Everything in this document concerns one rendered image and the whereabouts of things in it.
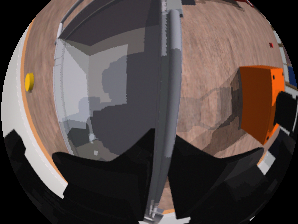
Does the yellow short cylinder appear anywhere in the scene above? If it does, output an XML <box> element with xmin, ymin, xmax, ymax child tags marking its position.
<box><xmin>25</xmin><ymin>72</ymin><xmax>35</xmax><ymax>91</ymax></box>

